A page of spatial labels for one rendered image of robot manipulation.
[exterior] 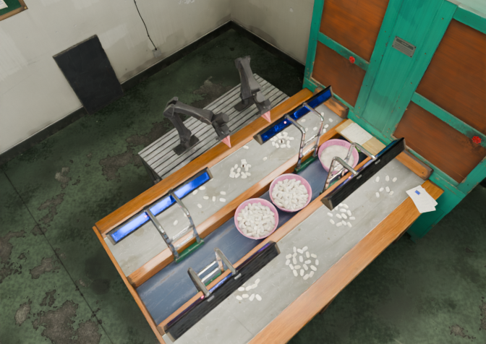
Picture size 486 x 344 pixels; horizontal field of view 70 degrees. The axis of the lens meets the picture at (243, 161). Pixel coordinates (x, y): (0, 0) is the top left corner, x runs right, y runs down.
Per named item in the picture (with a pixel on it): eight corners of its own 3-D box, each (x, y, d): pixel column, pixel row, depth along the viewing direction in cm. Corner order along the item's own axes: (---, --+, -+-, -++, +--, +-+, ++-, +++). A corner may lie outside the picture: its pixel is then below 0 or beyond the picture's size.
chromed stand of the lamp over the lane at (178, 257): (160, 240, 213) (139, 207, 176) (187, 221, 219) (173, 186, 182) (176, 264, 204) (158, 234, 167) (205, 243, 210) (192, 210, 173)
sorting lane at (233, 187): (104, 241, 209) (103, 239, 207) (316, 98, 268) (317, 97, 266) (127, 279, 195) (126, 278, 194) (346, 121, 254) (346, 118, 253)
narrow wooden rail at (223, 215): (131, 282, 201) (125, 277, 192) (343, 126, 260) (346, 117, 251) (136, 290, 198) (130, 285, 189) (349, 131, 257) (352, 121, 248)
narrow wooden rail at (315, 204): (160, 329, 186) (155, 327, 177) (378, 153, 245) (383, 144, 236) (165, 339, 183) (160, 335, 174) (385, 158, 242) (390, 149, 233)
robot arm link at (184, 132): (192, 134, 247) (173, 102, 222) (190, 142, 243) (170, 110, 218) (185, 134, 249) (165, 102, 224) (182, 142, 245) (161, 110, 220)
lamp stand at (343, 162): (318, 194, 226) (330, 155, 189) (339, 178, 232) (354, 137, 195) (340, 215, 217) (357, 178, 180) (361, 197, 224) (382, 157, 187)
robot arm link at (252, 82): (262, 88, 232) (247, 50, 239) (249, 91, 231) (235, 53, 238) (259, 96, 244) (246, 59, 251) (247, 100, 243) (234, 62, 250)
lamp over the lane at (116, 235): (106, 234, 177) (101, 229, 171) (205, 169, 197) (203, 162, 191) (113, 246, 173) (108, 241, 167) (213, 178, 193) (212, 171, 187)
